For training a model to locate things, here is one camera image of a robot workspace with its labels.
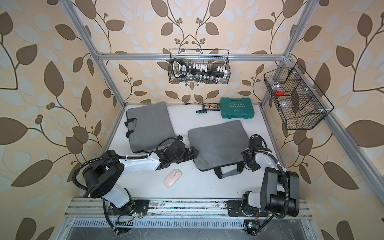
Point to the green plastic tool case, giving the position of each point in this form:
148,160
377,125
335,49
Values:
237,108

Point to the black screwdriver bit set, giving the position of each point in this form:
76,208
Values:
209,107

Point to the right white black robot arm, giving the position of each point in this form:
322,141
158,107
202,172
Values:
279,196

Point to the right black wire basket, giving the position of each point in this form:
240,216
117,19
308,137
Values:
304,104

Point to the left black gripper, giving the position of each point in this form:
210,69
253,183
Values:
188,156

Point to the black socket holder rail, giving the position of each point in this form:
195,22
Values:
184,68

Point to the black wire basket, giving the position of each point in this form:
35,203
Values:
304,104
213,57

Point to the back black wire basket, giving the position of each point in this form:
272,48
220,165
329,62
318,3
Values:
213,57

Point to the red item in basket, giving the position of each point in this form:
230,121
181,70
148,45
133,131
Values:
279,91

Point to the grey laptop bag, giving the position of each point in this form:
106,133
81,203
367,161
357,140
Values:
148,126
220,148

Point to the aluminium frame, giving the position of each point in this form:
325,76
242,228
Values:
340,162

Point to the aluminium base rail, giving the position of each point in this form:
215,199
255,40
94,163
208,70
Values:
164,213

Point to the pink computer mouse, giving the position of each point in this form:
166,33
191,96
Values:
172,178

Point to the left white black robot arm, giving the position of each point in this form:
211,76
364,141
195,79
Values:
99,176

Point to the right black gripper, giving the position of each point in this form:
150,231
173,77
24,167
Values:
254,168

